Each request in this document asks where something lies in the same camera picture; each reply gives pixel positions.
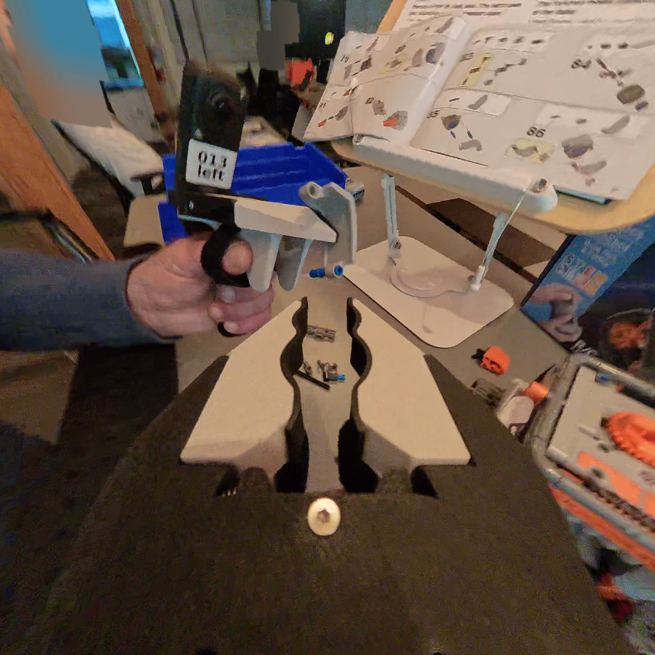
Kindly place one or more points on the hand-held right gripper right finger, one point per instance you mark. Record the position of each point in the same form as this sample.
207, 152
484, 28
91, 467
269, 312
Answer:
409, 409

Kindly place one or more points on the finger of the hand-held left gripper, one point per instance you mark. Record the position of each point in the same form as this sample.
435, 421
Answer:
281, 220

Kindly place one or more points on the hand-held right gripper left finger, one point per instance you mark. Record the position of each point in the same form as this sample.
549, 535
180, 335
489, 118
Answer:
240, 409

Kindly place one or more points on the white curved panel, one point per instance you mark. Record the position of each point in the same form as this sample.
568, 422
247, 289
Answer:
337, 215

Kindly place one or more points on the person's left forearm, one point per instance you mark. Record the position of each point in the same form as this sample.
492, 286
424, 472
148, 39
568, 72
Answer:
61, 302

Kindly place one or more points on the person's left hand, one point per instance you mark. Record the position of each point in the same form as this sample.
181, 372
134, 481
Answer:
169, 291

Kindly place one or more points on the blue plastic bin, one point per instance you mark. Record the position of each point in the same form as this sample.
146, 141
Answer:
276, 169

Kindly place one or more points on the long black axle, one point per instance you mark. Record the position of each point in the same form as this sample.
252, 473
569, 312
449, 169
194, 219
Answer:
313, 381

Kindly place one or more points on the grey toy control hub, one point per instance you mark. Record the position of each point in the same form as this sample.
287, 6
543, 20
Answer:
355, 193

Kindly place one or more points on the small orange fin piece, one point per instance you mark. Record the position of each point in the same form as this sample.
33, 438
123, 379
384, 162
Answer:
495, 359

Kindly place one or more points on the white book stand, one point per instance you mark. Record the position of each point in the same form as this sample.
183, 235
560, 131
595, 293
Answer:
435, 302

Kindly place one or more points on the grey H-shaped connector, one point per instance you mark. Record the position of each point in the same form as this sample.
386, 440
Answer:
321, 333

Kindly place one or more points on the black monitor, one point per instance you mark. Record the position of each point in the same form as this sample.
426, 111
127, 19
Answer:
320, 20

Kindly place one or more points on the wooden pillar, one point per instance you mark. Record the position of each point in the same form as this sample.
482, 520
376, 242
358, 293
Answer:
36, 169

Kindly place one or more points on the grey orange tracked toy robot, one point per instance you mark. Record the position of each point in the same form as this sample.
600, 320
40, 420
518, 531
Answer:
588, 450

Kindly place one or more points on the black chair armrest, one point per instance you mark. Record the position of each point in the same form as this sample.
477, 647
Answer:
46, 230

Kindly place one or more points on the blue robot kit box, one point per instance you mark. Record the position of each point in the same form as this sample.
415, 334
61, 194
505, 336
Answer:
604, 286

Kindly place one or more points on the open instruction booklet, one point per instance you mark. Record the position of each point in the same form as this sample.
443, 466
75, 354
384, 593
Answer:
511, 102

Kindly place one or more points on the printed task sheet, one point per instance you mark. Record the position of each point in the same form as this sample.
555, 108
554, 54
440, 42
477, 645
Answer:
511, 13

